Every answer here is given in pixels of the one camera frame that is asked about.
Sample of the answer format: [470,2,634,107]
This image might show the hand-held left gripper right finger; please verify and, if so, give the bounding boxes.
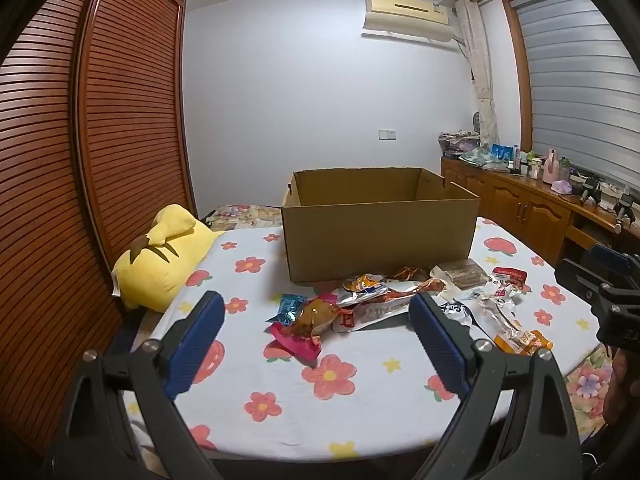
[409,292,586,480]

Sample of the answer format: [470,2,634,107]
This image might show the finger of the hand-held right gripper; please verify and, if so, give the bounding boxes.
[554,257,610,312]
[589,242,640,281]

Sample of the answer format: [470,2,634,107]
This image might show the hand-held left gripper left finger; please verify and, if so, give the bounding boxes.
[45,290,227,480]

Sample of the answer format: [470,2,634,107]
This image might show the white navy snack packet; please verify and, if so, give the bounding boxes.
[437,299,482,333]

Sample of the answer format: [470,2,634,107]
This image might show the white chicken foot packet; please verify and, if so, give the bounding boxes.
[332,279,451,335]

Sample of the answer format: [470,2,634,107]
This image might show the clear orange chicken feet packet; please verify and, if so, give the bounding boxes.
[472,292,555,356]

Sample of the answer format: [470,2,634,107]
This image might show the red white snack packet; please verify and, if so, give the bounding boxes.
[484,266,528,303]

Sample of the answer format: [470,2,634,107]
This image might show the clear brown biscuit pack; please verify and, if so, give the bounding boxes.
[432,258,490,291]

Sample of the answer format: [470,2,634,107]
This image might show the orange silver snack packet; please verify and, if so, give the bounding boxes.
[336,274,388,307]

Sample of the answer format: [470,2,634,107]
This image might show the pink snack packet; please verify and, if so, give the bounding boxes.
[264,296,340,362]

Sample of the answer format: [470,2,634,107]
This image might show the blue candy packet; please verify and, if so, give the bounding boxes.
[265,293,307,325]

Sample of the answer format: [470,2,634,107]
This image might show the brown cardboard box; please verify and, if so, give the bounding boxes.
[281,167,481,283]

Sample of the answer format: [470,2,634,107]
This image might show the person's right hand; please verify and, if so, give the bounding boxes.
[602,347,636,423]

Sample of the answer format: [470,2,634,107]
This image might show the black mini tripod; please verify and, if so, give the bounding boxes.
[580,177,603,206]
[614,187,636,233]

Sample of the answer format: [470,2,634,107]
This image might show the yellow plush toy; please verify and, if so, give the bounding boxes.
[111,204,226,311]

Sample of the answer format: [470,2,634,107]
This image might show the long wooden cabinet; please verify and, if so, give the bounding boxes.
[441,155,640,271]

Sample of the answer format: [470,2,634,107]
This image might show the flowered quilt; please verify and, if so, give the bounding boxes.
[202,204,618,441]

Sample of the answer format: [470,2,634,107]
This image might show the green leaf patterned cloth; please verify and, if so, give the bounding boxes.
[459,147,501,168]

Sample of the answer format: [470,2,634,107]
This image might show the grey window blind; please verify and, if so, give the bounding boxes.
[512,0,640,191]

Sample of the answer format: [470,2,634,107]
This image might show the pile of folded cloths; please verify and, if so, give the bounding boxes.
[439,130,481,156]

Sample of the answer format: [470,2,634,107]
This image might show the cream patterned curtain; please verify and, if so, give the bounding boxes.
[454,0,501,148]

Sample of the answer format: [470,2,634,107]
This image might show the brown slatted wooden wardrobe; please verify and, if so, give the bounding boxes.
[0,0,198,461]

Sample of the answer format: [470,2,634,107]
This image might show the white wall air conditioner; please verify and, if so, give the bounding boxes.
[361,0,458,43]

